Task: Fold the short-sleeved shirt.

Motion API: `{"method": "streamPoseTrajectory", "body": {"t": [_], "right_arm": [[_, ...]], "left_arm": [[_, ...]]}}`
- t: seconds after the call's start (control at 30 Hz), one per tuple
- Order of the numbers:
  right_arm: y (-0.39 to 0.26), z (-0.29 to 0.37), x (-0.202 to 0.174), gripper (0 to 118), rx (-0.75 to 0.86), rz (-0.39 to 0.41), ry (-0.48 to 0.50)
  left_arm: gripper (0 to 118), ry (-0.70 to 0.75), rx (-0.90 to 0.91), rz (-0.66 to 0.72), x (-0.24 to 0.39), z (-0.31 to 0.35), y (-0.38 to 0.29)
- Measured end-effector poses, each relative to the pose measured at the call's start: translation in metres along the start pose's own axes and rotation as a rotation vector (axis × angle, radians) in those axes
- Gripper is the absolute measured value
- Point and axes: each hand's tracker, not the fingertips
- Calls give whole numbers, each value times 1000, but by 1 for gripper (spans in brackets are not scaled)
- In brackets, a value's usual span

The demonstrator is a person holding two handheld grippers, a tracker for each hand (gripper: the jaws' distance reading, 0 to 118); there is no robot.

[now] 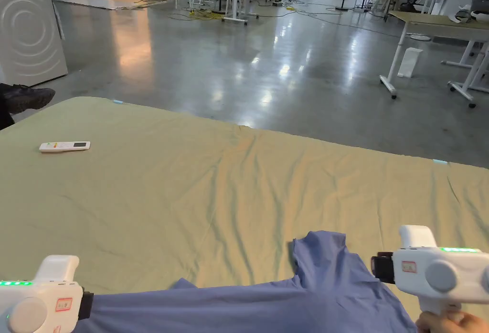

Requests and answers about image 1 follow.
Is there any white bin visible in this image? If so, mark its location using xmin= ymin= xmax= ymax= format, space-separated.
xmin=397 ymin=47 xmax=424 ymax=78

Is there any blue shirt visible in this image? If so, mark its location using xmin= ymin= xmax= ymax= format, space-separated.
xmin=82 ymin=229 xmax=419 ymax=333

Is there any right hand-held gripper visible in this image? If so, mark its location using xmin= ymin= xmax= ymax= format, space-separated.
xmin=370 ymin=225 xmax=489 ymax=316

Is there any white washing machine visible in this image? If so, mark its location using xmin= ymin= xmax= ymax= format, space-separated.
xmin=0 ymin=0 xmax=69 ymax=87

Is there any white headset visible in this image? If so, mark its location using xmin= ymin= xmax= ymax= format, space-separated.
xmin=454 ymin=7 xmax=489 ymax=25

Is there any white remote control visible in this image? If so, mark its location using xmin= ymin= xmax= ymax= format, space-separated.
xmin=39 ymin=141 xmax=91 ymax=154

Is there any person's right hand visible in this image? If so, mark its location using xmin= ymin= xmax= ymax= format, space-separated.
xmin=415 ymin=309 xmax=489 ymax=333

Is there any wooden table with white legs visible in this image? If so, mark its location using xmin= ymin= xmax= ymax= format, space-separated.
xmin=379 ymin=9 xmax=489 ymax=109

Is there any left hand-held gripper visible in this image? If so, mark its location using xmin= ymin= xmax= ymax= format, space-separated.
xmin=0 ymin=254 xmax=95 ymax=333

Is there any yellow cable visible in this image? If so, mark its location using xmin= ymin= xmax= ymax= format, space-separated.
xmin=167 ymin=7 xmax=232 ymax=21

